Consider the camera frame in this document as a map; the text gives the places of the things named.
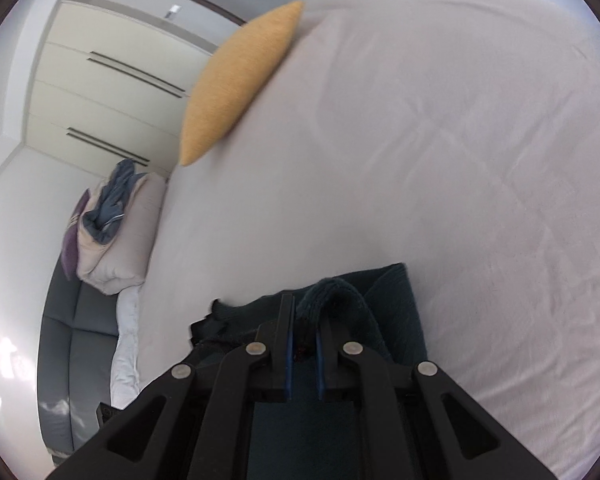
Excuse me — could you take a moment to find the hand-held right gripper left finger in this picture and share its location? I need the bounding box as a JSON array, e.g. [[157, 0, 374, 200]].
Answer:
[[45, 292, 296, 480]]

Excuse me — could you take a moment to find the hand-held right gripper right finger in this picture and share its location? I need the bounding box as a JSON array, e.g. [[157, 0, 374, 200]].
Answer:
[[316, 316, 556, 480]]

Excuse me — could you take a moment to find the dark green sweater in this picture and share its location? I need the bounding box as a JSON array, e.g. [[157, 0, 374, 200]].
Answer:
[[190, 262, 428, 480]]

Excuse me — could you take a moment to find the white quilt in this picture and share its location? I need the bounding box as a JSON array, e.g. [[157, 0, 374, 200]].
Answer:
[[111, 285, 146, 408]]

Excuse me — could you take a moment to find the folded beige duvet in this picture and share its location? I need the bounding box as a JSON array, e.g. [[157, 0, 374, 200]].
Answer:
[[75, 172, 168, 295]]

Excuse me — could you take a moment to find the dark grey padded headboard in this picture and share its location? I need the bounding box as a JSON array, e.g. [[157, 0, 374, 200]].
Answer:
[[37, 260, 121, 456]]

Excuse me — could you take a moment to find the bed with white sheet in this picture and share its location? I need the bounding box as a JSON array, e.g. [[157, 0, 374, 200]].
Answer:
[[110, 0, 600, 480]]

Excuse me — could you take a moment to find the grey-blue cloth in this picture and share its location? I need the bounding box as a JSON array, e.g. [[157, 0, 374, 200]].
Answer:
[[82, 159, 148, 243]]

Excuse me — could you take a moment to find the purple pillow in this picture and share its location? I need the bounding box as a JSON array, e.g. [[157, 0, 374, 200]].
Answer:
[[61, 190, 91, 281]]

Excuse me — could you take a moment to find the yellow pillow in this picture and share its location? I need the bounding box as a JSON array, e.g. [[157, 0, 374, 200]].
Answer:
[[178, 0, 306, 167]]

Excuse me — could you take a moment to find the cream wardrobe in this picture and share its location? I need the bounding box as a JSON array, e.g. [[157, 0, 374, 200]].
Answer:
[[2, 0, 218, 181]]

